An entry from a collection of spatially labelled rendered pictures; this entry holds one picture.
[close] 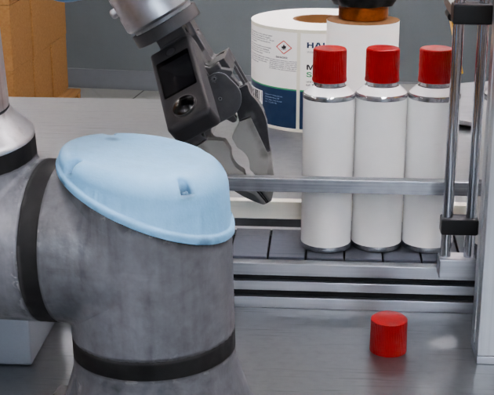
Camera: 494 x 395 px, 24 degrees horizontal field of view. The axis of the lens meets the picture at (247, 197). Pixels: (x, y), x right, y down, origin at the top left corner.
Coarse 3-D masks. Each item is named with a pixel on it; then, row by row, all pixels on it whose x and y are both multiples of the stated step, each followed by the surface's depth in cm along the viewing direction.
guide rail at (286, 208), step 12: (240, 204) 120; (252, 204) 120; (276, 204) 120; (288, 204) 120; (300, 204) 120; (456, 204) 119; (240, 216) 121; (252, 216) 121; (264, 216) 121; (276, 216) 120; (288, 216) 120; (300, 216) 120
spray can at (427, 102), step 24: (432, 48) 111; (432, 72) 110; (408, 96) 113; (432, 96) 110; (408, 120) 113; (432, 120) 111; (408, 144) 113; (432, 144) 112; (408, 168) 114; (432, 168) 112; (408, 216) 115; (432, 216) 114; (408, 240) 116; (432, 240) 115
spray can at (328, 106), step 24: (336, 48) 111; (336, 72) 110; (312, 96) 111; (336, 96) 110; (312, 120) 111; (336, 120) 111; (312, 144) 112; (336, 144) 112; (312, 168) 113; (336, 168) 112; (312, 216) 114; (336, 216) 114; (312, 240) 115; (336, 240) 115
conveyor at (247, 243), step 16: (240, 240) 119; (256, 240) 119; (272, 240) 119; (288, 240) 119; (240, 256) 115; (256, 256) 114; (272, 256) 114; (288, 256) 114; (304, 256) 114; (320, 256) 114; (336, 256) 114; (352, 256) 114; (368, 256) 114; (384, 256) 114; (400, 256) 114; (416, 256) 114; (432, 256) 114
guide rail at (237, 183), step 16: (240, 176) 112; (256, 176) 112; (272, 176) 112; (288, 176) 112; (304, 176) 112; (320, 176) 112; (336, 176) 112; (304, 192) 112; (320, 192) 112; (336, 192) 112; (352, 192) 112; (368, 192) 112; (384, 192) 111; (400, 192) 111; (416, 192) 111; (432, 192) 111; (464, 192) 111; (480, 192) 111
